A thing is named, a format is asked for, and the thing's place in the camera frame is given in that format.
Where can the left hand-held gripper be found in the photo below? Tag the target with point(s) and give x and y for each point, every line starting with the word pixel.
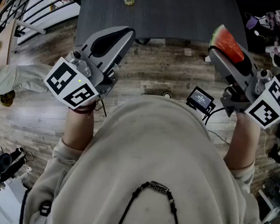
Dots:
pixel 58 80

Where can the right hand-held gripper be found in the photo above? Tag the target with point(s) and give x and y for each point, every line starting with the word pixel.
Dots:
pixel 267 110

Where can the red watermelon slice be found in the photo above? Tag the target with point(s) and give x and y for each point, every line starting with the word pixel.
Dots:
pixel 228 43

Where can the person's right forearm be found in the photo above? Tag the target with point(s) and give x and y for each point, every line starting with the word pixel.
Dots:
pixel 242 144

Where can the person's left forearm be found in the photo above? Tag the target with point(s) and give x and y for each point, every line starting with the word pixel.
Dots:
pixel 78 127

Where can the black round table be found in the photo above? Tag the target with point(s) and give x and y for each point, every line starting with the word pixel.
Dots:
pixel 177 16

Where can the small black monitor screen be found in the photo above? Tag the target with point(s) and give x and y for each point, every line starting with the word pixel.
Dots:
pixel 201 98

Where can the light wooden board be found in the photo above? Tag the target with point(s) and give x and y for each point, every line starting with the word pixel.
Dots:
pixel 4 45

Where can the person's beige hoodie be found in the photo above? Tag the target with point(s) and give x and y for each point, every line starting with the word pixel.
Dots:
pixel 151 147

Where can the yellow-brown bundle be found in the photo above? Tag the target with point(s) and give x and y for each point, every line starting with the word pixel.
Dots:
pixel 5 98

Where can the white furniture frame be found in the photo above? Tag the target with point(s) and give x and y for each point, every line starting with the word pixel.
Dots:
pixel 266 199

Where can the black camera on tripod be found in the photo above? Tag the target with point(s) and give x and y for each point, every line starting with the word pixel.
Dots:
pixel 0 164

